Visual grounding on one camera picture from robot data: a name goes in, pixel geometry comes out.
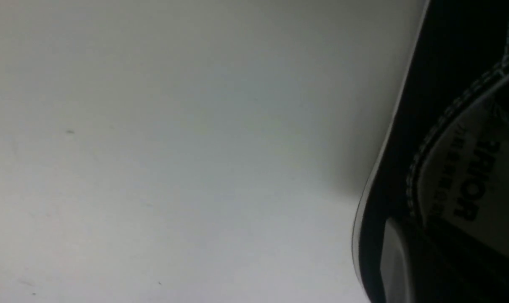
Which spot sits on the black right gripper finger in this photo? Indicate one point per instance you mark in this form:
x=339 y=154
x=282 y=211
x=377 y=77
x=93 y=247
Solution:
x=412 y=269

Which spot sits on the black laced sneaker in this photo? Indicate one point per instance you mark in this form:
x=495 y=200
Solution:
x=444 y=163

